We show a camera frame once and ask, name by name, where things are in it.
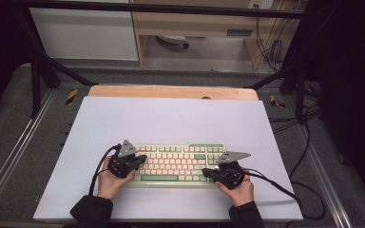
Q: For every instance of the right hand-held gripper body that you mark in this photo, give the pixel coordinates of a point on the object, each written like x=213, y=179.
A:
x=231, y=174

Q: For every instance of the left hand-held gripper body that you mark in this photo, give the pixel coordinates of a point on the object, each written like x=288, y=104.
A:
x=123, y=164

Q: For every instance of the green and cream keyboard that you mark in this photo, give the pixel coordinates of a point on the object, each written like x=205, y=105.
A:
x=174, y=164

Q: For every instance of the person's right hand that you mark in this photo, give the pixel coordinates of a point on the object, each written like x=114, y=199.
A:
x=240, y=194

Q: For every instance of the person's left hand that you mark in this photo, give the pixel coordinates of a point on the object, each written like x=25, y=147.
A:
x=107, y=186

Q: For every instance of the white table board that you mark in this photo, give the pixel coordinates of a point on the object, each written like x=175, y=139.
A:
x=171, y=123

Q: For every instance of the wooden table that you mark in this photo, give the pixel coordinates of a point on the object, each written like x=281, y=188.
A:
x=171, y=92

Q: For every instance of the yellow black tape strip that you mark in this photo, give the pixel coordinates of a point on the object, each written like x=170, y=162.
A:
x=71, y=97
x=277, y=102

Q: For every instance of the office chair base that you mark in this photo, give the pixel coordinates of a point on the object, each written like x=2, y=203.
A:
x=174, y=40

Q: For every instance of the white cabinet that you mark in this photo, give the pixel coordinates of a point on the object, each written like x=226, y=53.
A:
x=82, y=34

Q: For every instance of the wooden desk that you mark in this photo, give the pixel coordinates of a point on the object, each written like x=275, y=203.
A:
x=196, y=23

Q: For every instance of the dark curtain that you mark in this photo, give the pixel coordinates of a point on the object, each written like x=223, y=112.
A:
x=351, y=79

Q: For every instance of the white power strip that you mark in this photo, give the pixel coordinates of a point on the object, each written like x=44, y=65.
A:
x=261, y=3

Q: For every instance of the aluminium floor rail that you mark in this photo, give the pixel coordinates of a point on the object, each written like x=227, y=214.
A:
x=323, y=177
x=15, y=152

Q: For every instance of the black metal frame stand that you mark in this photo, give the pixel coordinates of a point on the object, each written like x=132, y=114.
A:
x=158, y=9

